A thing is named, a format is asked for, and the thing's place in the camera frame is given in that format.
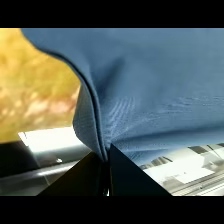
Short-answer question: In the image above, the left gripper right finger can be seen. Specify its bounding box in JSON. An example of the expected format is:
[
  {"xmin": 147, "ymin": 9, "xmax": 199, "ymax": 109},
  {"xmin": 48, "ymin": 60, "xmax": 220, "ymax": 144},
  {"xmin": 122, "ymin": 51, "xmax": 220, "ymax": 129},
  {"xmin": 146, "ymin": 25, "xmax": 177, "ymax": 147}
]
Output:
[{"xmin": 109, "ymin": 143, "xmax": 172, "ymax": 197}]

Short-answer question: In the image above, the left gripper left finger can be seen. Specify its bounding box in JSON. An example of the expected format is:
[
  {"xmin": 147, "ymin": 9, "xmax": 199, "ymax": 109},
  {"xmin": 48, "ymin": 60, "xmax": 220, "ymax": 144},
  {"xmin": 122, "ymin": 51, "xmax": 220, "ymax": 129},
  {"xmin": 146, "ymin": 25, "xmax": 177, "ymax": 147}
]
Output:
[{"xmin": 37, "ymin": 151, "xmax": 108, "ymax": 197}]

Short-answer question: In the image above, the blue shirt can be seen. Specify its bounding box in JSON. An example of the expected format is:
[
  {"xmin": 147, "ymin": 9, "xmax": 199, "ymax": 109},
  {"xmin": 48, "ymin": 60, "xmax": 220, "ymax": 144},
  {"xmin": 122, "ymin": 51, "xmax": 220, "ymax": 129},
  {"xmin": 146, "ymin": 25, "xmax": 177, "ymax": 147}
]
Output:
[{"xmin": 21, "ymin": 28, "xmax": 224, "ymax": 168}]

